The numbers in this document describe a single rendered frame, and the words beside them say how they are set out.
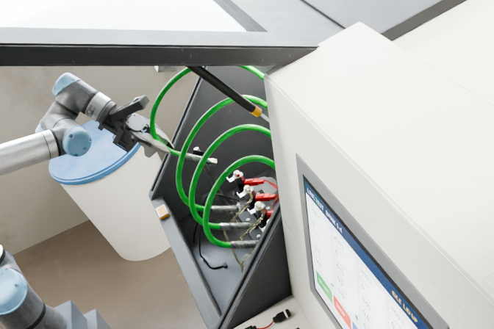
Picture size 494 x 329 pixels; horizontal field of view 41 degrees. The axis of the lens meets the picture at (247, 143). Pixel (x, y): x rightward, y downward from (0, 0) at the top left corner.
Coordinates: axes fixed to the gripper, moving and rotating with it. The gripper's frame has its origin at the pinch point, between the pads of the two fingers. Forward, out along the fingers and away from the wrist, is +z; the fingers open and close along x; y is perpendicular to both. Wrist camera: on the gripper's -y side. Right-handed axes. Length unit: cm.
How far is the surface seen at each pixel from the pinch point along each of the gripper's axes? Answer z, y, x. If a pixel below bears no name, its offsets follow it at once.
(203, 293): 29.6, 15.2, 24.4
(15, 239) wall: -61, 195, -101
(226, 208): 22.7, -2.4, 11.7
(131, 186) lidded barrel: -15, 99, -86
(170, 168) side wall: 2.3, 19.7, -16.4
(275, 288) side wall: 42, -6, 31
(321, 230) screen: 37, -42, 49
